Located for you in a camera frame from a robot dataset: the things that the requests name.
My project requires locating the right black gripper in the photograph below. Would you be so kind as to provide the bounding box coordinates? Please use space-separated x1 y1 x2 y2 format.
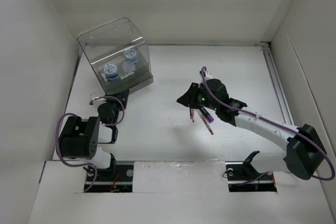
176 82 218 111

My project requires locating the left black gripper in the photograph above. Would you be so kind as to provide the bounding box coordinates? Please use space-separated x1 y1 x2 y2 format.
102 90 129 126

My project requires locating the blue slime jar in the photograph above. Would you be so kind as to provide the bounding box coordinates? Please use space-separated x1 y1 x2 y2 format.
103 63 120 82
123 48 138 65

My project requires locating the purple highlighter marker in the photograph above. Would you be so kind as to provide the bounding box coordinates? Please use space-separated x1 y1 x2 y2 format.
200 108 214 123

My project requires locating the small dark glitter jar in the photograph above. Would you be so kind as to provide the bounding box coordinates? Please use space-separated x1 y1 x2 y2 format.
122 61 136 75

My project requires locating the clear acrylic drawer organizer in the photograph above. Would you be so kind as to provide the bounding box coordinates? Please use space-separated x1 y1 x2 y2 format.
77 17 153 95

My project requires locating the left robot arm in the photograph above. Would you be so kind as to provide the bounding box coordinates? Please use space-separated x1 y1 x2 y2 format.
55 89 130 180

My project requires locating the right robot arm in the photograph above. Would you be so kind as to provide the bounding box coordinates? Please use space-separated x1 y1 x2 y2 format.
177 79 335 180

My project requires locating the red pen middle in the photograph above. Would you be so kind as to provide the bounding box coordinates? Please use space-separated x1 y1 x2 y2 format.
191 109 195 123

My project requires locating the red pen lower right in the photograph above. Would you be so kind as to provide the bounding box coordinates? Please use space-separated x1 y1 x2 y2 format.
201 115 214 135

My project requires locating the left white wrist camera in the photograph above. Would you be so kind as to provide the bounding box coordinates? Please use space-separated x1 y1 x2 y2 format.
89 92 100 105

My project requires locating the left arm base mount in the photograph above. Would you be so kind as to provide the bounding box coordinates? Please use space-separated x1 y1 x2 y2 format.
84 161 134 193

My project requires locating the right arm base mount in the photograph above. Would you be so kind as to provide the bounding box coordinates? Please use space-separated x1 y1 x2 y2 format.
222 151 277 193

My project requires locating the aluminium rail right side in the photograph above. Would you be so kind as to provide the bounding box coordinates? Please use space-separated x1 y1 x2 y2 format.
260 42 294 125

